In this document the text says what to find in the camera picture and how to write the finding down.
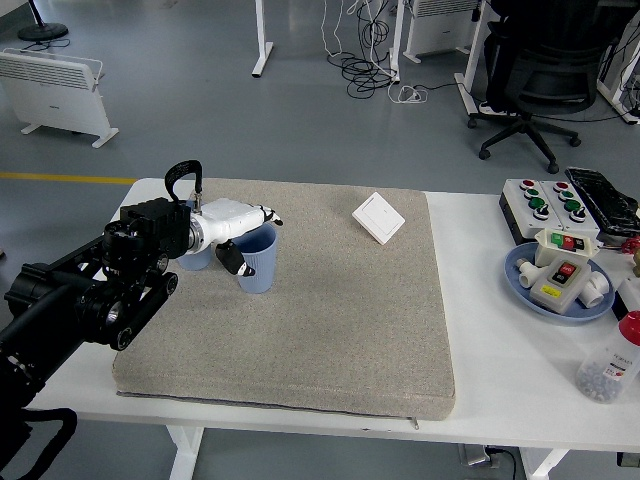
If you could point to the clear jar with red lid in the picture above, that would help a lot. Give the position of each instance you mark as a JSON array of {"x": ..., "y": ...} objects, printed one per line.
[{"x": 607, "y": 365}]

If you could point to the grey-brown cushion mat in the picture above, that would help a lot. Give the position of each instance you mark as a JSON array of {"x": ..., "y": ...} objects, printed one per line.
[{"x": 310, "y": 310}]

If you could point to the small red object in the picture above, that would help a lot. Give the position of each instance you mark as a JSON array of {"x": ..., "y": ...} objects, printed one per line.
[{"x": 632, "y": 245}]

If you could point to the beige switch green red buttons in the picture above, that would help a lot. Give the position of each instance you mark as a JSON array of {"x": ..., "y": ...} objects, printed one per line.
[{"x": 545, "y": 250}]

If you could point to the power strip under table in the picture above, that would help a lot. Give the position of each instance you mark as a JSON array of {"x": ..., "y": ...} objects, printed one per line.
[{"x": 475, "y": 455}]

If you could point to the white table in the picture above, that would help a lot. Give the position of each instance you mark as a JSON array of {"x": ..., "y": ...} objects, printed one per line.
[{"x": 500, "y": 380}]

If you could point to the white wall switch plate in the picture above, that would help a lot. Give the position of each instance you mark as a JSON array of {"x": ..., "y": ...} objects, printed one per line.
[{"x": 378, "y": 218}]

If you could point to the white panel heater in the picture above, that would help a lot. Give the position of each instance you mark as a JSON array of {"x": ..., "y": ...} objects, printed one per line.
[
  {"x": 440, "y": 30},
  {"x": 55, "y": 100}
]

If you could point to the blue ribbed plastic cup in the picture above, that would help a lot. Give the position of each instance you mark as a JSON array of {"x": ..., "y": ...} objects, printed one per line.
[
  {"x": 262, "y": 270},
  {"x": 196, "y": 261}
]

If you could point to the white and black box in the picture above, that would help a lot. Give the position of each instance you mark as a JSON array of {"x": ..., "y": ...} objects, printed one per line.
[{"x": 631, "y": 292}]

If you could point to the white push-button control box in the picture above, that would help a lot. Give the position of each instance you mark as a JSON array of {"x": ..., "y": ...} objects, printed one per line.
[
  {"x": 587, "y": 227},
  {"x": 520, "y": 215}
]

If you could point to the white desk frame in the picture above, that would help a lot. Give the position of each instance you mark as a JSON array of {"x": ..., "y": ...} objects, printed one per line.
[{"x": 612, "y": 92}]

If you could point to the black fan stand base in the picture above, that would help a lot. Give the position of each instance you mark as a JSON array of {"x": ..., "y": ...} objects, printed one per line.
[{"x": 42, "y": 31}]

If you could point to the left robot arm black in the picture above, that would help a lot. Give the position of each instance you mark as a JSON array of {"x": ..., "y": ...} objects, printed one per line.
[{"x": 125, "y": 250}]

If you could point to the person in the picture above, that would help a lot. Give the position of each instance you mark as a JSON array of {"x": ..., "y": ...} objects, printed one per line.
[{"x": 497, "y": 75}]

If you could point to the black office chair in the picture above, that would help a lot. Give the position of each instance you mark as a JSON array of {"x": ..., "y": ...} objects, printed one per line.
[{"x": 555, "y": 75}]

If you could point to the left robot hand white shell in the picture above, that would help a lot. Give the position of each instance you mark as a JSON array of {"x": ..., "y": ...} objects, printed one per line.
[{"x": 230, "y": 217}]

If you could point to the blue round plate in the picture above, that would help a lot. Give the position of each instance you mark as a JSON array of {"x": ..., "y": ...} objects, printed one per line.
[{"x": 515, "y": 285}]

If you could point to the white desk leg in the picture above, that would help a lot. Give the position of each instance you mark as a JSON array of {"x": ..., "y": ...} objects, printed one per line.
[
  {"x": 261, "y": 40},
  {"x": 395, "y": 40},
  {"x": 472, "y": 60}
]

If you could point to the black keyboard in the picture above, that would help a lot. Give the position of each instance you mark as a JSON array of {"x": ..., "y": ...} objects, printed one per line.
[{"x": 602, "y": 200}]

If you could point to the white pipe fitting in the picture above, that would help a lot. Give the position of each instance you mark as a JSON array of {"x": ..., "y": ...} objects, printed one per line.
[
  {"x": 527, "y": 275},
  {"x": 597, "y": 292}
]

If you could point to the beige switch with yellow label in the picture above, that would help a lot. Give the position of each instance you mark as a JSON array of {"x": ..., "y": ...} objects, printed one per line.
[{"x": 555, "y": 295}]

